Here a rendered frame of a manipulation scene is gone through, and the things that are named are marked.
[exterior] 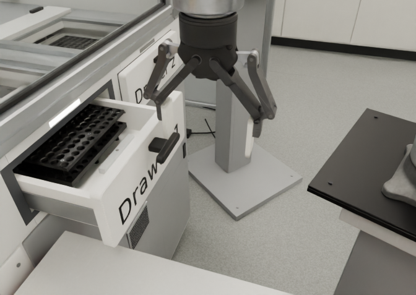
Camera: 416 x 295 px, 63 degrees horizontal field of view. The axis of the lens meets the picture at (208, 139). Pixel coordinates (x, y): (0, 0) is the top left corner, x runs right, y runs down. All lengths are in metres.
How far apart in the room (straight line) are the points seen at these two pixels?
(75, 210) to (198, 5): 0.33
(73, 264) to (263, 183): 1.28
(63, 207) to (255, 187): 1.29
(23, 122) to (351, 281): 0.74
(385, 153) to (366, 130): 0.09
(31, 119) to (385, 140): 0.71
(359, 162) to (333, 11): 2.64
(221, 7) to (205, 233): 1.26
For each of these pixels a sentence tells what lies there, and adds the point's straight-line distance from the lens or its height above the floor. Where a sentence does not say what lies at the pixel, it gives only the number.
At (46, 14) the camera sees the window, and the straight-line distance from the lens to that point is 0.60.
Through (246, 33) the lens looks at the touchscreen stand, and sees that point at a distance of 1.43.
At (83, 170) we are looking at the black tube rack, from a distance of 0.59.
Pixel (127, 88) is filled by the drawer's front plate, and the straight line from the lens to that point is 0.74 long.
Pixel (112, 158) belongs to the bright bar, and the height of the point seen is 0.85.
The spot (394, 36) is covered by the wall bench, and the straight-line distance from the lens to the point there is 3.44.
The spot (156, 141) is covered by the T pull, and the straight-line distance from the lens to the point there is 0.55.
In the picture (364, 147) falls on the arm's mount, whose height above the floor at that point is 0.78.
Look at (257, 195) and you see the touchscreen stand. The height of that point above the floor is 0.03.
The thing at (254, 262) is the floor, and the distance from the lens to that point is 1.49.
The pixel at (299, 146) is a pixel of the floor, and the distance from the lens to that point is 2.10.
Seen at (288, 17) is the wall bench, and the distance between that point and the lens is 3.36.
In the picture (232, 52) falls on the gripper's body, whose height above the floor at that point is 1.07.
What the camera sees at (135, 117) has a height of 0.87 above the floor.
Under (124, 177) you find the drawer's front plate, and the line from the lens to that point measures 0.49.
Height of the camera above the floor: 1.24
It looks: 36 degrees down
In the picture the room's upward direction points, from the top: straight up
